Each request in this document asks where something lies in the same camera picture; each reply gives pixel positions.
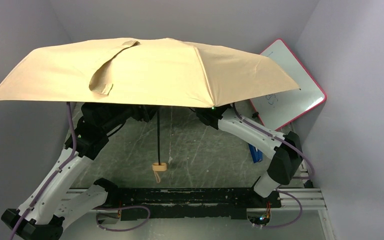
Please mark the aluminium frame rail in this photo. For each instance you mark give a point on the aluminium frame rail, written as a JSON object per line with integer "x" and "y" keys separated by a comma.
{"x": 292, "y": 199}

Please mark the blue marker pen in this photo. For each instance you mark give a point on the blue marker pen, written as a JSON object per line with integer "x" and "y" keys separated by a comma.
{"x": 256, "y": 154}

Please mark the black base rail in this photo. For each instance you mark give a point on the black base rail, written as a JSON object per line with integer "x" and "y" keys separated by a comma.
{"x": 175, "y": 203}

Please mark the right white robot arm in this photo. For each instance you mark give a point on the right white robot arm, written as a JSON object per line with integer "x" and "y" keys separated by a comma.
{"x": 283, "y": 150}

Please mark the beige folding umbrella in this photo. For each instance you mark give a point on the beige folding umbrella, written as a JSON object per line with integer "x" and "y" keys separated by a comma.
{"x": 162, "y": 72}

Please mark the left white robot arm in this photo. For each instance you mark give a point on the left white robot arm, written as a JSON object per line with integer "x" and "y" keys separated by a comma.
{"x": 44, "y": 216}

